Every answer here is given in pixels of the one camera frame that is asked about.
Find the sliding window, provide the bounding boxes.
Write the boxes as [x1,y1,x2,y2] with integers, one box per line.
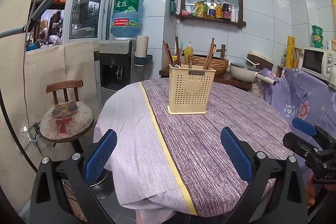
[26,0,117,51]

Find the dark soy sauce bottle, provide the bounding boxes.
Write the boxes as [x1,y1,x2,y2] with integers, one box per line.
[222,0,232,21]

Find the printed round seat cushion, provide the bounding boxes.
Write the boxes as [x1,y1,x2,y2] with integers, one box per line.
[40,101,94,140]

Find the brown and cream rice cooker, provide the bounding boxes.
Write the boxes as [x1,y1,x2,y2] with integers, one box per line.
[247,50,274,71]

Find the water dispenser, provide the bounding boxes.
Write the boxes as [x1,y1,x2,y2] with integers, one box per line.
[98,40,138,98]

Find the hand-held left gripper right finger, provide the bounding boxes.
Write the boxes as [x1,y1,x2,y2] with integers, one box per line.
[220,127,308,224]

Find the beige cloth screen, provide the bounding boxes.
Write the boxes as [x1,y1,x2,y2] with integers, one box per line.
[0,40,100,188]

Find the yellow roll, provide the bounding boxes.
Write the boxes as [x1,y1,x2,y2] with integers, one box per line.
[286,35,297,69]

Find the wooden chair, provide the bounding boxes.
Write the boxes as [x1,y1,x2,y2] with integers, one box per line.
[39,80,116,199]

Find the woven wicker basin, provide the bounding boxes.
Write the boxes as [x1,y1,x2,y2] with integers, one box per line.
[187,54,229,76]

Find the cream plastic utensil holder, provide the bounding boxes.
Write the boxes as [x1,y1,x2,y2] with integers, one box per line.
[167,64,216,115]

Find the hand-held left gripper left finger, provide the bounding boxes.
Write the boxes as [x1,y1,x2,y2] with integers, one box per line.
[29,129,118,224]

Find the purple floral cloth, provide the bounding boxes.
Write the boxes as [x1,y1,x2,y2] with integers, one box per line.
[262,68,336,151]

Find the white microwave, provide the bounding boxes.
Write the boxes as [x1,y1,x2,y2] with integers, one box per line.
[301,47,336,84]

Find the cream frying pan with lid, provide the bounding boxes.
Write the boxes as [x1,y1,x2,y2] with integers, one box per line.
[230,62,276,86]

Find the yellow snack packet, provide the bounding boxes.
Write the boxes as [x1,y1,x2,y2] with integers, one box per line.
[191,2,204,17]

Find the green cup stack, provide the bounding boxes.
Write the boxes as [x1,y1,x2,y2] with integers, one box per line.
[311,25,324,49]

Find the amber sauce bottle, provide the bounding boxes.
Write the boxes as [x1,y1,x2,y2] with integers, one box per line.
[215,0,223,19]

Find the person's right hand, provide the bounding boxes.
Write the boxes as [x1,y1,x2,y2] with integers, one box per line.
[306,174,327,207]

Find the patterned beige cloth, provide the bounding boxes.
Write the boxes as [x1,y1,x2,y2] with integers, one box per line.
[249,81,265,100]

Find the bronze faucet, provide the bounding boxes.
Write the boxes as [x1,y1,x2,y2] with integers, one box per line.
[216,44,227,59]

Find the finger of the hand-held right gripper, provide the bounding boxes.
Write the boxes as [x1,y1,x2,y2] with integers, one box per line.
[292,117,326,140]
[283,132,323,161]

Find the black cable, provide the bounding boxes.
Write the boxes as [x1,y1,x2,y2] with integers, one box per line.
[22,30,42,159]

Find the blue water jug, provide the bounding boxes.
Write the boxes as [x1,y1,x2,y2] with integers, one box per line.
[110,0,145,39]

